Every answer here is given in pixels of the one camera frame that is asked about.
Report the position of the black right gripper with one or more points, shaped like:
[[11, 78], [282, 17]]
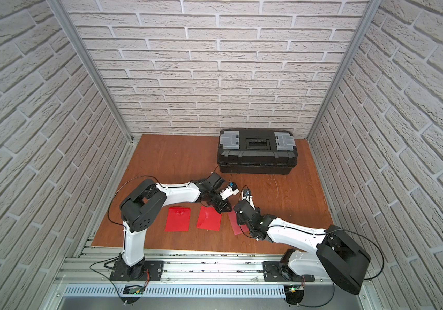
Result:
[[257, 210]]

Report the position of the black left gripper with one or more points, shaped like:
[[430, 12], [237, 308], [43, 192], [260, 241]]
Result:
[[219, 203]]

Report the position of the red envelope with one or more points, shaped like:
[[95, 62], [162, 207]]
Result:
[[209, 219], [236, 228], [178, 219]]

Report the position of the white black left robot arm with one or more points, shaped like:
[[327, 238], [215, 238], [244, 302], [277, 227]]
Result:
[[140, 209]]

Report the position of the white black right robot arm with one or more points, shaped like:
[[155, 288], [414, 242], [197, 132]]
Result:
[[344, 261]]

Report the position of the black plastic toolbox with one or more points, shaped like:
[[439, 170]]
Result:
[[256, 151]]

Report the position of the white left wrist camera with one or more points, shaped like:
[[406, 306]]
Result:
[[231, 190]]

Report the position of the aluminium right corner post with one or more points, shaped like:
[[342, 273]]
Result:
[[360, 32]]

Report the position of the aluminium corner post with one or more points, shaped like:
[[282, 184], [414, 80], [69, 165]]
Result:
[[360, 32], [83, 53]]

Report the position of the aluminium left corner post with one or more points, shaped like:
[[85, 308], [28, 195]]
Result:
[[83, 53]]

